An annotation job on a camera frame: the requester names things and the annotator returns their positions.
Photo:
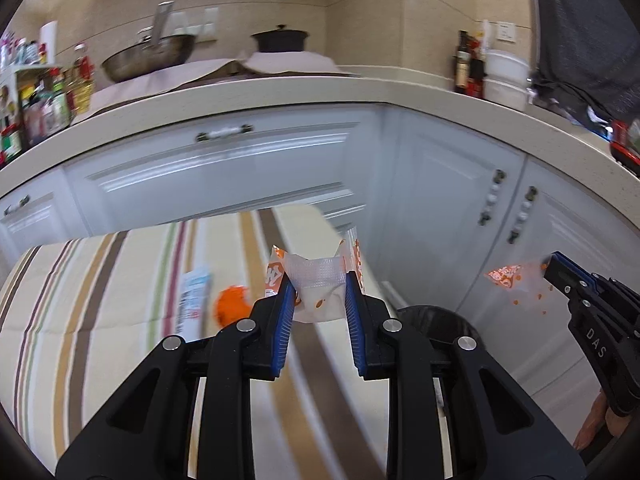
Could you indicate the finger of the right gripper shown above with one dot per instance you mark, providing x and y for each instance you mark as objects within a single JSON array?
[{"x": 572, "y": 280}]

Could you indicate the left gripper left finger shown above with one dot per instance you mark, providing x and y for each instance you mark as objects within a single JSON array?
[{"x": 143, "y": 430}]

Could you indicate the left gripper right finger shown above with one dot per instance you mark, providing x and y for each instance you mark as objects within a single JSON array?
[{"x": 452, "y": 393}]

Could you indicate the small pink clear wrapper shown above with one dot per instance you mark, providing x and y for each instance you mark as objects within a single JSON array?
[{"x": 522, "y": 285}]

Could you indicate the orange bag ball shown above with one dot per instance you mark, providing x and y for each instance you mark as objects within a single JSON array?
[{"x": 231, "y": 306}]

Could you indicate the blue white toothpaste tube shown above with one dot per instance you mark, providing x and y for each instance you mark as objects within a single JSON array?
[{"x": 193, "y": 303}]

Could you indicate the clear orange printed wrapper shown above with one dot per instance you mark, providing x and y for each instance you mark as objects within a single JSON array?
[{"x": 319, "y": 284}]

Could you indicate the black trash bin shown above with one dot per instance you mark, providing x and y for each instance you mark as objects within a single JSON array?
[{"x": 439, "y": 324}]

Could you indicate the person's right hand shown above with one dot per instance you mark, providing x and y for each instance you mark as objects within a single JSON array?
[{"x": 600, "y": 416}]

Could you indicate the white bowl stack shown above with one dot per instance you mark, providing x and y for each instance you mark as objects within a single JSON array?
[{"x": 506, "y": 80}]

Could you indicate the dark hanging cloth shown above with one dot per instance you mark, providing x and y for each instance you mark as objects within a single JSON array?
[{"x": 588, "y": 57}]

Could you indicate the dark sauce bottle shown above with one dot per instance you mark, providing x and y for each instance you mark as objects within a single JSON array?
[{"x": 462, "y": 64}]

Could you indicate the white spice rack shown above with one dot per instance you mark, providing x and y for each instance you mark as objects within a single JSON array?
[{"x": 33, "y": 104}]

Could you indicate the yellow cooking oil bottle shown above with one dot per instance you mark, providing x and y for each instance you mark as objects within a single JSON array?
[{"x": 81, "y": 81}]

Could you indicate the beige stove cover cloth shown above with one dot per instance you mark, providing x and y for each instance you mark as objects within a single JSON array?
[{"x": 197, "y": 73}]

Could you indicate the black pot with lid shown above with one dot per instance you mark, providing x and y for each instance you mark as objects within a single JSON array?
[{"x": 281, "y": 39}]

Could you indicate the steel wok pan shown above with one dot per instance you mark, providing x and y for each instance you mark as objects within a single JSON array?
[{"x": 153, "y": 52}]

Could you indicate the paper towel roll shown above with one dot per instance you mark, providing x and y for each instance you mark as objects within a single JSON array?
[{"x": 47, "y": 37}]

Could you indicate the right cabinet door handle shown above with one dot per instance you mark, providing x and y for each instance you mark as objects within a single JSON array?
[{"x": 523, "y": 214}]

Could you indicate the cabinet door handle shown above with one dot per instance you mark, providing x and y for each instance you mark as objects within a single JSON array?
[
  {"x": 492, "y": 197},
  {"x": 523, "y": 214}
]

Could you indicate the left cabinet door handle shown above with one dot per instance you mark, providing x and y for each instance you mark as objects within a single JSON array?
[{"x": 492, "y": 197}]

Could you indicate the white wall socket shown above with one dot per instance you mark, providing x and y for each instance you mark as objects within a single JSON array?
[{"x": 506, "y": 32}]

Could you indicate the left drawer handle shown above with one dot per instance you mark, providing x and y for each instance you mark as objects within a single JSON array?
[{"x": 11, "y": 208}]

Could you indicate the wide drawer handle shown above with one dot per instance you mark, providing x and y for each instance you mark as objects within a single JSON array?
[{"x": 223, "y": 133}]

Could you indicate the white double wall switch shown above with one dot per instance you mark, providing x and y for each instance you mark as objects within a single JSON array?
[{"x": 202, "y": 27}]

